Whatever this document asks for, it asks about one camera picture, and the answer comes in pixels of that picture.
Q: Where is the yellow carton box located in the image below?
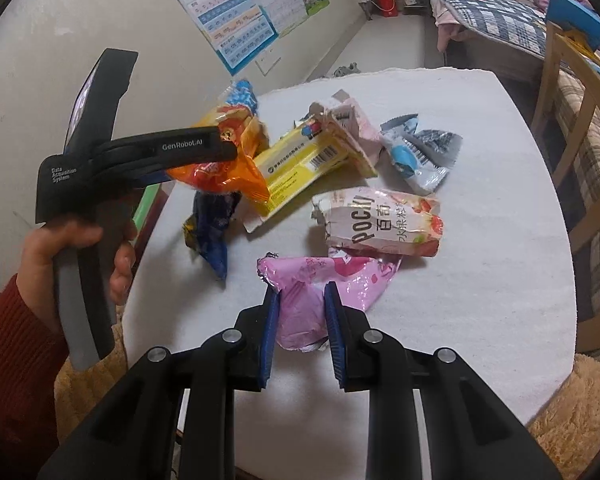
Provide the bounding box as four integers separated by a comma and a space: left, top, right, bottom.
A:
236, 114, 377, 234

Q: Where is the wooden crib rail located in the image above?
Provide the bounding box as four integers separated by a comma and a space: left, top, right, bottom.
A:
531, 22, 600, 353

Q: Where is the orange snack bag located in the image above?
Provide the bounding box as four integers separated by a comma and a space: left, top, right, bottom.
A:
165, 79, 272, 204

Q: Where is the pink crushed carton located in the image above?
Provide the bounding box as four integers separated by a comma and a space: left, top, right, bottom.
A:
309, 89, 384, 177

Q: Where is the red sleeve forearm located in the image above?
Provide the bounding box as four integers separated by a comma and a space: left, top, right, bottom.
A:
0, 280, 68, 479

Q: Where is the light blue silver wrapper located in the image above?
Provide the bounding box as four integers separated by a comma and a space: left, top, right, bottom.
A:
380, 114, 464, 195

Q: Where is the red bin with green rim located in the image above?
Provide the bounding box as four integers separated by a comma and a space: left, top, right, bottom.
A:
133, 183, 169, 262

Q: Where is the person's left hand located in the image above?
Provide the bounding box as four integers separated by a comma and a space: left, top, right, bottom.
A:
16, 216, 137, 334

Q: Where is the white table pad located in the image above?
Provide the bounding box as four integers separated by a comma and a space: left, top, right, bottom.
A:
122, 67, 577, 479

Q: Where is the bed with plaid quilt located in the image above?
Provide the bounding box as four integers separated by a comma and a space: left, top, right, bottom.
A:
424, 0, 600, 86

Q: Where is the blue learning poster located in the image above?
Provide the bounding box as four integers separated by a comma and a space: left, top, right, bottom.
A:
178, 0, 277, 75

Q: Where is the blue box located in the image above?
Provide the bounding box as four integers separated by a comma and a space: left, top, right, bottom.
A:
545, 0, 600, 50

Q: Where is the blue oreo wrapper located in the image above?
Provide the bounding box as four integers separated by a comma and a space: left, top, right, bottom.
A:
183, 191, 242, 282

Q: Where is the pocky snack bag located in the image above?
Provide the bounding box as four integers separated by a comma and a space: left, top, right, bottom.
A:
312, 186, 444, 257

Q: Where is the grey shoe right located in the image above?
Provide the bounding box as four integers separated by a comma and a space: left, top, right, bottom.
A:
332, 62, 361, 78

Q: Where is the pink purple wrapper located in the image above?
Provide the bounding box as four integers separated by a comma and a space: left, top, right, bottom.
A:
256, 251, 402, 354

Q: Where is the wall socket plate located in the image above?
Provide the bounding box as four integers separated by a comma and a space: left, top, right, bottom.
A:
256, 48, 282, 76

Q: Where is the red bucket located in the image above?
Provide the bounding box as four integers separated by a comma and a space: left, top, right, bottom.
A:
375, 0, 399, 18

